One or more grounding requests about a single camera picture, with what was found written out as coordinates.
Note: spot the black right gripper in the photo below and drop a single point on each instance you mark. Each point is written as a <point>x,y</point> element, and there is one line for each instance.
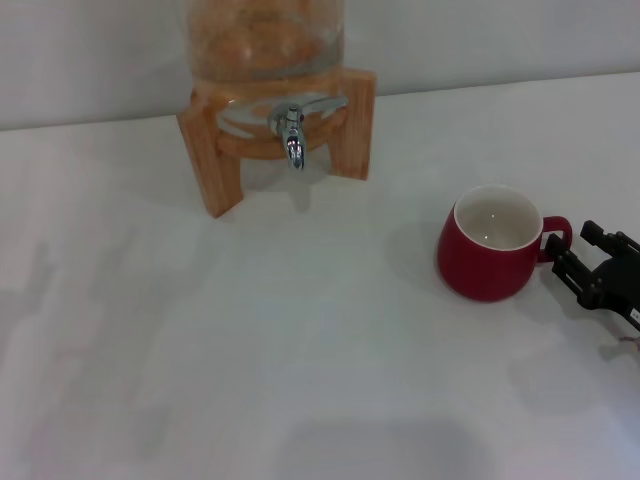
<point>617,285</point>

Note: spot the red cup white inside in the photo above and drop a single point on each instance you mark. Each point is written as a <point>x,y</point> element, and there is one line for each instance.
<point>475,270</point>

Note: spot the chrome faucet with lever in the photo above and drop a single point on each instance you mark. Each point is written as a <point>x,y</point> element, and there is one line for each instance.
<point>295,145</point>

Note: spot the clear glass dispenser jar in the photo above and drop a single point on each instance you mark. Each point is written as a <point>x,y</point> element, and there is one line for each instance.
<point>265,40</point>

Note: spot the wooden dispenser stand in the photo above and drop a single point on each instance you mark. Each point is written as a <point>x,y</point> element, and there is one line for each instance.
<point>207,150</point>

